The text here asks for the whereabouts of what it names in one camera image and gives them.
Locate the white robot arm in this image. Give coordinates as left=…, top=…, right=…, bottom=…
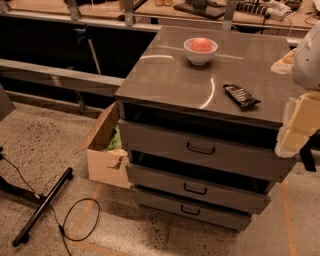
left=271, top=21, right=320, bottom=158

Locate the cardboard box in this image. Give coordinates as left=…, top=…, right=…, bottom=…
left=74, top=103, right=131, bottom=189

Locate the green bag in box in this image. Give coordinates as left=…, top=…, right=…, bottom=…
left=108, top=125, right=122, bottom=150

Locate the grey metal rail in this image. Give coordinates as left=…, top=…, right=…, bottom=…
left=0, top=59, right=124, bottom=97

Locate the black stand leg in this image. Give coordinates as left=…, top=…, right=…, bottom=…
left=12, top=167, right=73, bottom=247

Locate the power strip on desk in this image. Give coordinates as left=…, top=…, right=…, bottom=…
left=236, top=0, right=291, bottom=21

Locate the black snack bag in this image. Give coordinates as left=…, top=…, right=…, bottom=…
left=223, top=84, right=260, bottom=108

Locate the white ceramic bowl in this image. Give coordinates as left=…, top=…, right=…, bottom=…
left=183, top=38, right=218, bottom=65

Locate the grey drawer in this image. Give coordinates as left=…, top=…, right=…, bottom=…
left=118, top=119, right=296, bottom=182
left=133, top=188, right=251, bottom=232
left=126, top=163, right=271, bottom=214

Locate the red apple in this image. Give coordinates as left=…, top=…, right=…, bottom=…
left=190, top=38, right=212, bottom=52

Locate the black cable on floor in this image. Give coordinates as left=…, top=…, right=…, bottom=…
left=0, top=154, right=101, bottom=256

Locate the grey drawer cabinet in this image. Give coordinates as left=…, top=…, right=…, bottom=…
left=116, top=27, right=304, bottom=217

